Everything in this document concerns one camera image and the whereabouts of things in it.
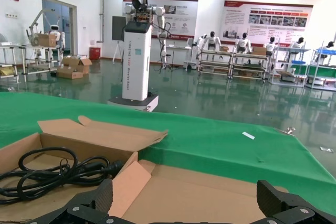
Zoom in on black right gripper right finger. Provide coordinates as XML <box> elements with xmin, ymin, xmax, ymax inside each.
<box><xmin>256</xmin><ymin>179</ymin><xmax>336</xmax><ymax>224</ymax></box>

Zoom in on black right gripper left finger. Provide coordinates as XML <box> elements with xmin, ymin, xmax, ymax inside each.
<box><xmin>26</xmin><ymin>178</ymin><xmax>114</xmax><ymax>224</ymax></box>

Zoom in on black power cable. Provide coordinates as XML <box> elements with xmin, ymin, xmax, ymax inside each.
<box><xmin>0</xmin><ymin>147</ymin><xmax>123</xmax><ymax>206</ymax></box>

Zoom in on cardboard box with torn rim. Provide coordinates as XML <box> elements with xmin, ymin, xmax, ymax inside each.
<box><xmin>0</xmin><ymin>115</ymin><xmax>169</xmax><ymax>223</ymax></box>

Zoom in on cardboard box with round hole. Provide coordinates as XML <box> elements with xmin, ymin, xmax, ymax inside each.
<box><xmin>108</xmin><ymin>158</ymin><xmax>289</xmax><ymax>224</ymax></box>

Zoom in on open cardboard box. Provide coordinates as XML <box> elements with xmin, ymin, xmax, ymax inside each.
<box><xmin>61</xmin><ymin>56</ymin><xmax>93</xmax><ymax>74</ymax></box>

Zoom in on cardboard box with logo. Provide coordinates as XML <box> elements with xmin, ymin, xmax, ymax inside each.
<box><xmin>37</xmin><ymin>34</ymin><xmax>57</xmax><ymax>48</ymax></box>

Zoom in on green table cloth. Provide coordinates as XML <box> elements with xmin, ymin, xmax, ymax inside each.
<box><xmin>0</xmin><ymin>91</ymin><xmax>336</xmax><ymax>216</ymax></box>

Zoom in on white tower robot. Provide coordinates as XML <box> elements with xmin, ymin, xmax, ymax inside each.
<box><xmin>107</xmin><ymin>0</ymin><xmax>169</xmax><ymax>112</ymax></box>

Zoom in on narrow pipe shelf rack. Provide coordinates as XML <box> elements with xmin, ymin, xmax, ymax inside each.
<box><xmin>270</xmin><ymin>46</ymin><xmax>308</xmax><ymax>88</ymax></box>

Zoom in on red bin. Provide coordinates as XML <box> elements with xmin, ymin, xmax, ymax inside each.
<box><xmin>89</xmin><ymin>47</ymin><xmax>102</xmax><ymax>61</ymax></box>

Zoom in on shelf rack with blue trays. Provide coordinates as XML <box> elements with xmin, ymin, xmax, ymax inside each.
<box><xmin>306</xmin><ymin>48</ymin><xmax>336</xmax><ymax>90</ymax></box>

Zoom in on long pipe shelf rack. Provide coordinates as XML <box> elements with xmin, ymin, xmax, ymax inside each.
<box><xmin>197</xmin><ymin>49</ymin><xmax>269</xmax><ymax>81</ymax></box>

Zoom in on white black humanoid robot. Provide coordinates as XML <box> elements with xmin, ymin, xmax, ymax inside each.
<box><xmin>290</xmin><ymin>37</ymin><xmax>306</xmax><ymax>51</ymax></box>
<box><xmin>234</xmin><ymin>32</ymin><xmax>253</xmax><ymax>54</ymax></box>
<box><xmin>196</xmin><ymin>31</ymin><xmax>224</xmax><ymax>51</ymax></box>
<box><xmin>264</xmin><ymin>36</ymin><xmax>280</xmax><ymax>57</ymax></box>
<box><xmin>317</xmin><ymin>40</ymin><xmax>336</xmax><ymax>61</ymax></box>

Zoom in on white pipe rack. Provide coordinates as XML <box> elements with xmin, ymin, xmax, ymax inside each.
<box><xmin>0</xmin><ymin>44</ymin><xmax>65</xmax><ymax>84</ymax></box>

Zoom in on white cart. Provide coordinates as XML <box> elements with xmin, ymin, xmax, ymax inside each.
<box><xmin>183</xmin><ymin>37</ymin><xmax>199</xmax><ymax>72</ymax></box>

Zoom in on black screen on stand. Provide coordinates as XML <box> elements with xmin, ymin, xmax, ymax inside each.
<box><xmin>111</xmin><ymin>16</ymin><xmax>127</xmax><ymax>65</ymax></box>

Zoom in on small white service robot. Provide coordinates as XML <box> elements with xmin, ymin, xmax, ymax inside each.
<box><xmin>49</xmin><ymin>18</ymin><xmax>66</xmax><ymax>51</ymax></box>

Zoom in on glass door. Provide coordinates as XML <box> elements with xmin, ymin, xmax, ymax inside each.
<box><xmin>41</xmin><ymin>0</ymin><xmax>78</xmax><ymax>59</ymax></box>

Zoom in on wide red white wall poster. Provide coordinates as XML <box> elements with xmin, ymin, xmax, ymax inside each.
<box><xmin>221</xmin><ymin>0</ymin><xmax>314</xmax><ymax>45</ymax></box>

